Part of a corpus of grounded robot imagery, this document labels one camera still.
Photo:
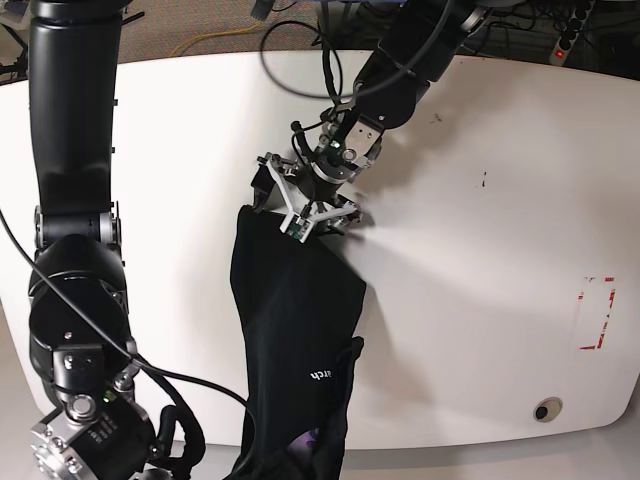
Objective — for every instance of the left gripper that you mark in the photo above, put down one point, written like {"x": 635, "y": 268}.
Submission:
{"x": 291, "y": 188}

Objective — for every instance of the black graphic T-shirt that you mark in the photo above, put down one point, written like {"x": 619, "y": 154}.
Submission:
{"x": 298, "y": 305}

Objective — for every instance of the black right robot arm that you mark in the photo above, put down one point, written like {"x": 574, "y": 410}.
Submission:
{"x": 80, "y": 339}

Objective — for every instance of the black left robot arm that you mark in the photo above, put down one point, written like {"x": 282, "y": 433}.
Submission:
{"x": 414, "y": 53}

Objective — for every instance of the black power strip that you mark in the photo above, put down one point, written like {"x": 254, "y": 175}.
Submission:
{"x": 571, "y": 31}

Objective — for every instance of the red tape rectangle marking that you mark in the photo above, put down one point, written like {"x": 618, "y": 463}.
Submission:
{"x": 593, "y": 312}

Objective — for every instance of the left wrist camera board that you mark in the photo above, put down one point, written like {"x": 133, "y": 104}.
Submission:
{"x": 298, "y": 228}

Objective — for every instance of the right table cable grommet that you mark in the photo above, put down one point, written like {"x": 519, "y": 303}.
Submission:
{"x": 548, "y": 409}

